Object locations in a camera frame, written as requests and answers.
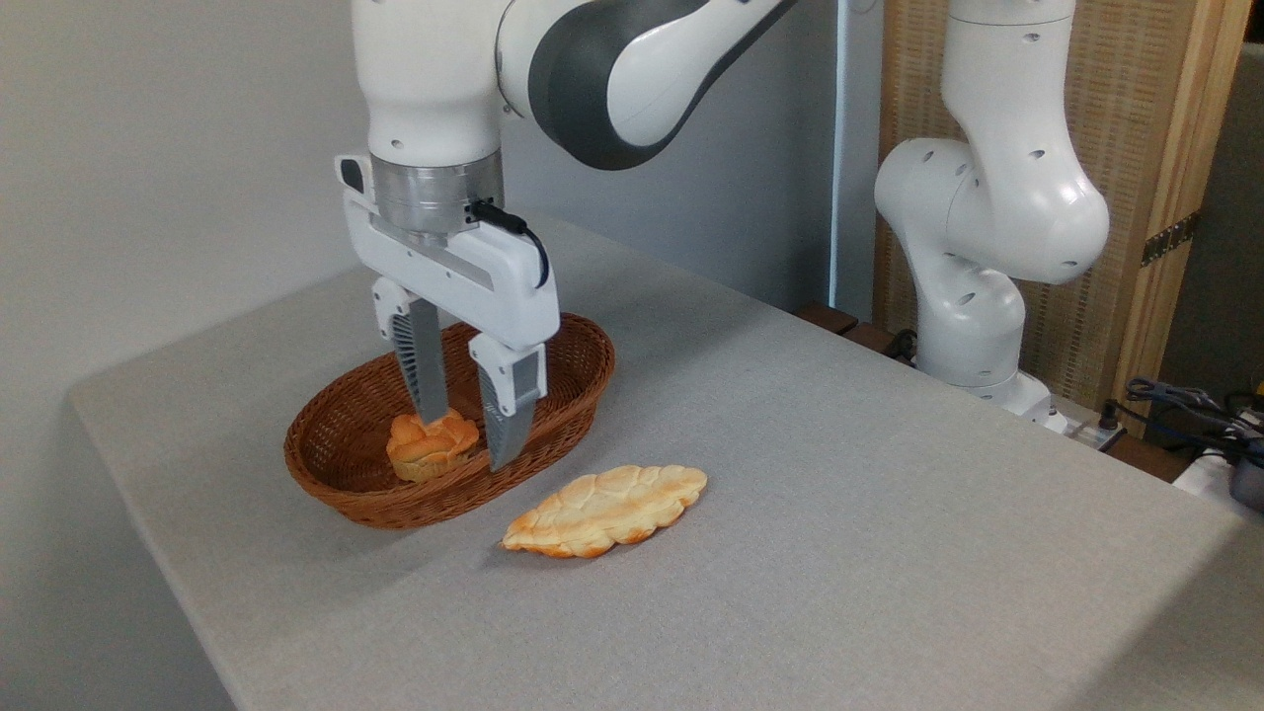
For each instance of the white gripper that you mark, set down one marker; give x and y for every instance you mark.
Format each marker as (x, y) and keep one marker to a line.
(449, 272)

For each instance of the small round bread bun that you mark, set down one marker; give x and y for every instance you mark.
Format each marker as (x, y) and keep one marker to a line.
(430, 454)

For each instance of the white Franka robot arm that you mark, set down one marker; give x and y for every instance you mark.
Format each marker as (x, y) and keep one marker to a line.
(987, 207)

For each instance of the brown wicker basket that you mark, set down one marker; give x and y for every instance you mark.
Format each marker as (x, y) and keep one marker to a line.
(346, 434)

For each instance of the long flat braided bread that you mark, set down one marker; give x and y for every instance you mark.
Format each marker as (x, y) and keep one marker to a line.
(607, 509)

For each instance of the dark brown wooden ledge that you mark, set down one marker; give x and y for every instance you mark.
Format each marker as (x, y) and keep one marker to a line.
(839, 324)

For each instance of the dark metal screen hinge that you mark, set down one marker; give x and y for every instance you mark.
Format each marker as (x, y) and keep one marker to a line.
(1170, 239)

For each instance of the wooden woven folding screen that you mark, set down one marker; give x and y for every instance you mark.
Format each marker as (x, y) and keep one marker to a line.
(1145, 118)

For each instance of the white box with grey object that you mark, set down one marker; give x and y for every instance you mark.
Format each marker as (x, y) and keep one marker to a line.
(1229, 484)

